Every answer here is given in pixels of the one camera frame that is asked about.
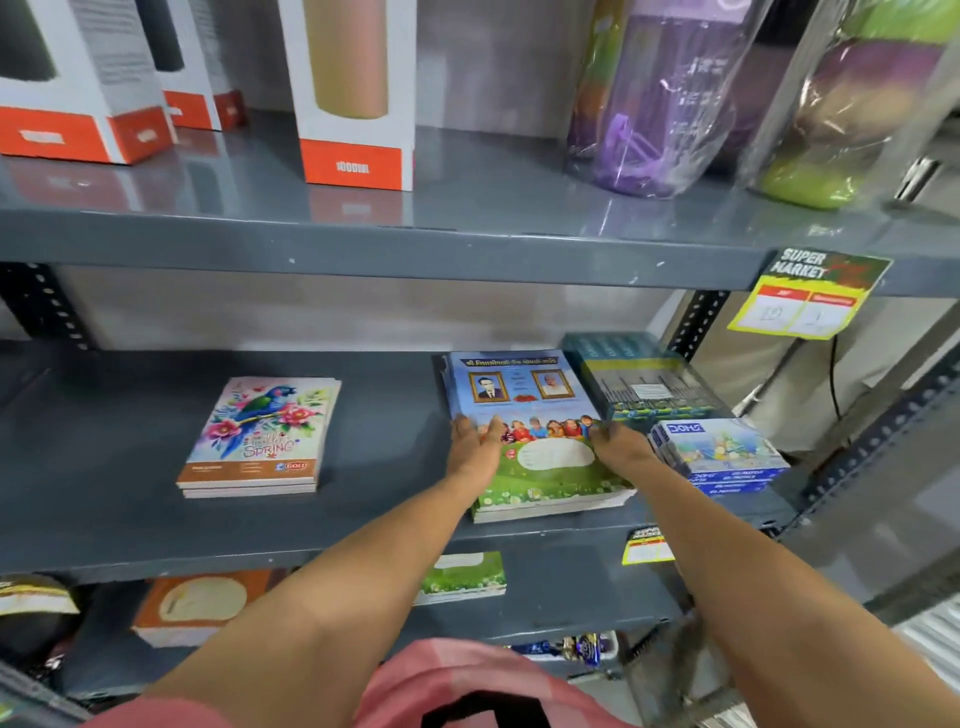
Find green purple bottle in wrap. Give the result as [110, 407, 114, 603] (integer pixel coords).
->
[738, 0, 960, 213]

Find white orange box black bottle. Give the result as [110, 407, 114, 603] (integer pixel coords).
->
[135, 0, 249, 133]
[0, 0, 178, 167]

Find grey metal shelf rack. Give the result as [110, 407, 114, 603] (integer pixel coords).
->
[0, 108, 960, 706]

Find small yellow price tag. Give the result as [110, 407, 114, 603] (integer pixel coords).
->
[620, 526, 677, 567]

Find person's right hand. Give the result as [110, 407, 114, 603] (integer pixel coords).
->
[588, 420, 662, 482]

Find pink shirt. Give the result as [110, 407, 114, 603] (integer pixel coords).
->
[81, 637, 633, 728]

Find white orange box beige bottle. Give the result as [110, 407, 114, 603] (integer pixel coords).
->
[276, 0, 418, 193]

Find black round item yellow label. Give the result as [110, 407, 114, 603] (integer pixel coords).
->
[0, 573, 81, 676]

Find person's right forearm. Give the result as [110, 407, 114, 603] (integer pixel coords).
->
[628, 456, 960, 728]

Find blue white crayon packs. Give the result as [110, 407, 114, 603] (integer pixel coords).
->
[648, 417, 792, 498]

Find parrot cover notebook stack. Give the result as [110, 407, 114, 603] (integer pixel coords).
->
[176, 376, 343, 501]

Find teal cardboard box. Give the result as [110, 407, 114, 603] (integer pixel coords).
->
[560, 331, 734, 434]

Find person's left hand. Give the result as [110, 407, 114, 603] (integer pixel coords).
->
[447, 414, 510, 494]

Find orange cover notebook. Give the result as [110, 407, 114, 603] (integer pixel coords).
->
[130, 569, 277, 651]

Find tray of wrapped candies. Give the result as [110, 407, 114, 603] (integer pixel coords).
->
[510, 631, 621, 670]

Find large yellow price tag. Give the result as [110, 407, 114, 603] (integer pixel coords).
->
[726, 246, 894, 342]

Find blue green cover notebook stack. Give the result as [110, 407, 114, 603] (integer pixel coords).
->
[437, 349, 639, 525]

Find purple bottle in plastic wrap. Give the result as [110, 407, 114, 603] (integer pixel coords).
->
[565, 0, 775, 201]

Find person's left forearm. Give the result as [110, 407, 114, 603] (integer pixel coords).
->
[142, 466, 492, 728]

